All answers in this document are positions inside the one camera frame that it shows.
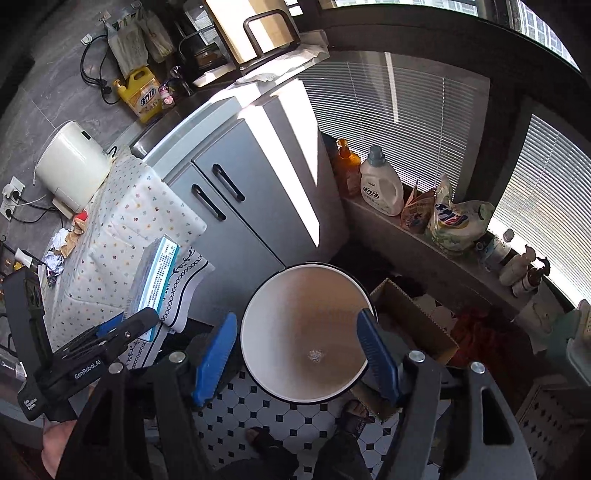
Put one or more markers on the white laundry detergent bottle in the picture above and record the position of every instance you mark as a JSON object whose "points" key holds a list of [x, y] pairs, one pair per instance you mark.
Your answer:
{"points": [[381, 186]]}

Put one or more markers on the black dish rack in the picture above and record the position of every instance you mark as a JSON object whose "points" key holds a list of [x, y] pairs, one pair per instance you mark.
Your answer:
{"points": [[202, 54]]}

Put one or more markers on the green white refill pouch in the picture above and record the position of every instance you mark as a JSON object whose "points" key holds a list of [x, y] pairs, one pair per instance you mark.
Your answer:
{"points": [[455, 227]]}

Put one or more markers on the white round trash bin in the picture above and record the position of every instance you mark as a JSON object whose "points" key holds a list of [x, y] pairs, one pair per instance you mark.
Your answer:
{"points": [[312, 306]]}

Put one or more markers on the person's left hand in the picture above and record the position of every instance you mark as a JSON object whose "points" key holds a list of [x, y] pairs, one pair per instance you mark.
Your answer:
{"points": [[54, 439]]}

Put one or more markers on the hanging plastic bags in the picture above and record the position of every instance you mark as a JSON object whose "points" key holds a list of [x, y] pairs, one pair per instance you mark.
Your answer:
{"points": [[137, 37]]}

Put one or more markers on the blue cardboard box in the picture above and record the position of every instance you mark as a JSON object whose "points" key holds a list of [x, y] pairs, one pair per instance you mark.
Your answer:
{"points": [[152, 276]]}

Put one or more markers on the wooden cutting board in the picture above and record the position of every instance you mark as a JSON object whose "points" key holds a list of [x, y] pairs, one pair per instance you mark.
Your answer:
{"points": [[253, 31]]}

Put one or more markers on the orange pump bottle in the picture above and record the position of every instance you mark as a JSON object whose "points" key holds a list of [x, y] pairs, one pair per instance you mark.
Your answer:
{"points": [[347, 169]]}

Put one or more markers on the wall power socket panel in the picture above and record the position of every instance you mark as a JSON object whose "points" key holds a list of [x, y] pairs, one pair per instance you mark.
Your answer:
{"points": [[10, 197]]}

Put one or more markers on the white air fryer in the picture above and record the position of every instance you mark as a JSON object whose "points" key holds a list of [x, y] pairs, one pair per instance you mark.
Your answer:
{"points": [[72, 168]]}

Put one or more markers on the small pink figurine bottle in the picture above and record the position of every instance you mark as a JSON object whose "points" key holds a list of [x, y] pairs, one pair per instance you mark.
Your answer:
{"points": [[167, 98]]}

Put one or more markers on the floral white tablecloth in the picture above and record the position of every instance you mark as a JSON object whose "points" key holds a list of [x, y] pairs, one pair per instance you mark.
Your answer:
{"points": [[131, 209]]}

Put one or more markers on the yellow detergent jug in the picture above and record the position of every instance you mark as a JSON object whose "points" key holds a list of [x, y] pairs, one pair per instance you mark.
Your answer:
{"points": [[141, 94]]}

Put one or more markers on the white paper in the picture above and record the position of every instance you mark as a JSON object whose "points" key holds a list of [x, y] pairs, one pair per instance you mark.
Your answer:
{"points": [[53, 258]]}

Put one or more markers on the small foil ball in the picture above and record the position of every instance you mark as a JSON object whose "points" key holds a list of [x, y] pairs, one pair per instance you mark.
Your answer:
{"points": [[316, 356]]}

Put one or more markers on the brown paper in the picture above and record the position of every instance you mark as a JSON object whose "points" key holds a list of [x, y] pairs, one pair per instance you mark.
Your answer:
{"points": [[71, 238]]}

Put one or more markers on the dark pump bottle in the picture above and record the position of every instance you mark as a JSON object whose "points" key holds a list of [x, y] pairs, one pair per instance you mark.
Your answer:
{"points": [[532, 279]]}

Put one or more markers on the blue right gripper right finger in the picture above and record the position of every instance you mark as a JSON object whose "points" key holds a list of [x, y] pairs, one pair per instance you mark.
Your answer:
{"points": [[379, 358]]}

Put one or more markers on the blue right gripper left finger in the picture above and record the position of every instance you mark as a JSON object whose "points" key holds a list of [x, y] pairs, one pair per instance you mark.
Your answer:
{"points": [[211, 367]]}

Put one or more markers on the brown cardboard box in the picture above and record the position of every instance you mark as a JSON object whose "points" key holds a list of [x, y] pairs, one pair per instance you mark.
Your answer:
{"points": [[399, 313]]}

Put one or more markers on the steel kitchen sink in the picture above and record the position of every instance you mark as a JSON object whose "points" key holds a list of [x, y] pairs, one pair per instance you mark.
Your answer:
{"points": [[175, 123]]}

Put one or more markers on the white dispenser bottle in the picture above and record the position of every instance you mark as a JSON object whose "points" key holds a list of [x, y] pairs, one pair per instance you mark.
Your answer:
{"points": [[517, 267]]}

